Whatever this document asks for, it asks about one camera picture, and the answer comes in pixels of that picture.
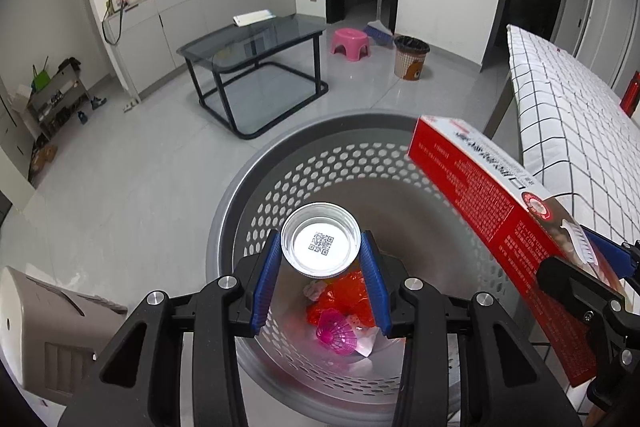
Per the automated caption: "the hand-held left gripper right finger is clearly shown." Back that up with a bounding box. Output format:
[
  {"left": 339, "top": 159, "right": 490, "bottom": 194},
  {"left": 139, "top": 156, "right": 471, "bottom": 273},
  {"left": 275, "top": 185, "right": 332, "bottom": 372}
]
[{"left": 360, "top": 229, "right": 583, "bottom": 427}]

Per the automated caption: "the brown cardboard box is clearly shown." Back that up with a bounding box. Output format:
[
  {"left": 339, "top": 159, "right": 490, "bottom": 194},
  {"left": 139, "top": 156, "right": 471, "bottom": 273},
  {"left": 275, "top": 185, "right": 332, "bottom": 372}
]
[{"left": 30, "top": 144, "right": 58, "bottom": 172}]

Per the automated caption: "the white jar lid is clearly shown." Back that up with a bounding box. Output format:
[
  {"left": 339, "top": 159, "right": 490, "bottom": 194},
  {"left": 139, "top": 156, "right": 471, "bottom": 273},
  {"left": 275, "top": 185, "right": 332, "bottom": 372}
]
[{"left": 280, "top": 203, "right": 362, "bottom": 279}]

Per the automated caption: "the wicker waste bin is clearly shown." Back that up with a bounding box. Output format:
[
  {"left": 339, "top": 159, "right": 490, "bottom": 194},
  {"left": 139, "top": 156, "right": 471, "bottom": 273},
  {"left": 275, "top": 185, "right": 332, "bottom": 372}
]
[{"left": 393, "top": 35, "right": 431, "bottom": 82}]

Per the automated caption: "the pink plastic stool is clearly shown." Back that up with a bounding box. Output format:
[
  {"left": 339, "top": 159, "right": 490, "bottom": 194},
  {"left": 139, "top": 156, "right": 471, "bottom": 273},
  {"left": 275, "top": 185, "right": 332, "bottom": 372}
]
[{"left": 331, "top": 28, "right": 372, "bottom": 60}]

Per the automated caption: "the checked white tablecloth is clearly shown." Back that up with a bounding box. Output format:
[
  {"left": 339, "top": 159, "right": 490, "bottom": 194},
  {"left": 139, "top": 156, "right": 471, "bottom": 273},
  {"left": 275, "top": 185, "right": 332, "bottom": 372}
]
[{"left": 506, "top": 24, "right": 640, "bottom": 427}]

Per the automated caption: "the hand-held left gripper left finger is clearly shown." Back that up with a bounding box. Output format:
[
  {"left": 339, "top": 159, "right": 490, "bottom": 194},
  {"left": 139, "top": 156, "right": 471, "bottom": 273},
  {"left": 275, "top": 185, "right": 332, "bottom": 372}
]
[{"left": 57, "top": 229, "right": 283, "bottom": 427}]

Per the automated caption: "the white flat box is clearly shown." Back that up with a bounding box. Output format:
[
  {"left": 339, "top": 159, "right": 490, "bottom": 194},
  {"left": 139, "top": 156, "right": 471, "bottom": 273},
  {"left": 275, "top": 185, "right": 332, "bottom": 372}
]
[{"left": 232, "top": 9, "right": 276, "bottom": 28}]

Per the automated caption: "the beige heater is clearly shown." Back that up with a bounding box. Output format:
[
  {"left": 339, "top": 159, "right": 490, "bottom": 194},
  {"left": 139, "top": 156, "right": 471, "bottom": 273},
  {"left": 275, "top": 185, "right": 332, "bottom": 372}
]
[{"left": 0, "top": 266, "right": 128, "bottom": 408}]

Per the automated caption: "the pink plastic shuttlecock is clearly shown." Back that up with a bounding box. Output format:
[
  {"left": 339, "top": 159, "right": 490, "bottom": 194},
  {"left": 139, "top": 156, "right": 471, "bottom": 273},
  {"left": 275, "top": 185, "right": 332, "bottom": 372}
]
[{"left": 315, "top": 309, "right": 358, "bottom": 355}]

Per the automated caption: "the glass coffee table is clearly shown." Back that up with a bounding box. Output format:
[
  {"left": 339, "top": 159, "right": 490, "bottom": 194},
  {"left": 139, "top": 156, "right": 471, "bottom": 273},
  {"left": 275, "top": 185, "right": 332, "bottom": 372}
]
[{"left": 177, "top": 14, "right": 331, "bottom": 141}]

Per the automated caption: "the shoe rack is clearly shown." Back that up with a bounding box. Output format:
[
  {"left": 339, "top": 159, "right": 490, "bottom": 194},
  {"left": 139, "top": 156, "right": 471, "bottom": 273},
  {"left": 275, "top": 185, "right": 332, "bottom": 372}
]
[{"left": 25, "top": 57, "right": 93, "bottom": 142}]

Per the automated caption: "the pair of shoes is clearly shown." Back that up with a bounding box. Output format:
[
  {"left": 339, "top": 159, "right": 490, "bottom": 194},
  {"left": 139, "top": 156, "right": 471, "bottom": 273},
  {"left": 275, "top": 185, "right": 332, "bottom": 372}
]
[{"left": 77, "top": 96, "right": 108, "bottom": 125}]

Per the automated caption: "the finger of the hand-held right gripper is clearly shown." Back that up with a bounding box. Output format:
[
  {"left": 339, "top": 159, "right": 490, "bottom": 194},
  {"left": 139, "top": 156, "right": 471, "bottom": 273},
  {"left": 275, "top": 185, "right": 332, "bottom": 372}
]
[
  {"left": 580, "top": 227, "right": 640, "bottom": 280},
  {"left": 536, "top": 256, "right": 640, "bottom": 408}
]

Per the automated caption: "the wooden table leg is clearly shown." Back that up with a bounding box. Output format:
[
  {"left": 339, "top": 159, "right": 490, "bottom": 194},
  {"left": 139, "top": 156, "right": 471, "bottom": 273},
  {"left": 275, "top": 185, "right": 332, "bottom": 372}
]
[{"left": 482, "top": 72, "right": 516, "bottom": 140}]

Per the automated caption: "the red plastic bag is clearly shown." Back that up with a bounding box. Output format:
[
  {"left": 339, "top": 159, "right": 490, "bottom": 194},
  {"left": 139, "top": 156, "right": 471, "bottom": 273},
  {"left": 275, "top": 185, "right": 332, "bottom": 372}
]
[{"left": 306, "top": 269, "right": 381, "bottom": 333}]

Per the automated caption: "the grey perforated basket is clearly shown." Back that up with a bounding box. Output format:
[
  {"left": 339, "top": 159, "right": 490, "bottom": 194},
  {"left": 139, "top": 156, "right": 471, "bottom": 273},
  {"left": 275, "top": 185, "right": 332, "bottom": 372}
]
[{"left": 206, "top": 109, "right": 551, "bottom": 425}]

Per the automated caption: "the red cardboard box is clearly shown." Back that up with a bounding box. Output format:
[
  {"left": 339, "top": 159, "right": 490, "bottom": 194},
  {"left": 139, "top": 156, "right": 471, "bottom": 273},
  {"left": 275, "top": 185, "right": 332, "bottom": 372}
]
[{"left": 407, "top": 116, "right": 626, "bottom": 388}]

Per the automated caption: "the black hanging cable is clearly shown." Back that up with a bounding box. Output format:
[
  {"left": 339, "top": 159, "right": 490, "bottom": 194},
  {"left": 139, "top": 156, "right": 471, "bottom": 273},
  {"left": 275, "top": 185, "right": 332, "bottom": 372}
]
[{"left": 102, "top": 0, "right": 126, "bottom": 46}]

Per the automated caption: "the red thermos bottle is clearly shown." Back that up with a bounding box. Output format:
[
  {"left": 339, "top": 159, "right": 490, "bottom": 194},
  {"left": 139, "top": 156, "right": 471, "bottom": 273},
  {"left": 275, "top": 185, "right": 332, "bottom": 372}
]
[{"left": 620, "top": 71, "right": 640, "bottom": 118}]

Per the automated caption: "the pink snack packet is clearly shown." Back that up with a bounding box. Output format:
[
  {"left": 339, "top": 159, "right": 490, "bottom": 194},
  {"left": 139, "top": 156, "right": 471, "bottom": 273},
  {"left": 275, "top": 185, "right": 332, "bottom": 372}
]
[{"left": 350, "top": 326, "right": 386, "bottom": 358}]

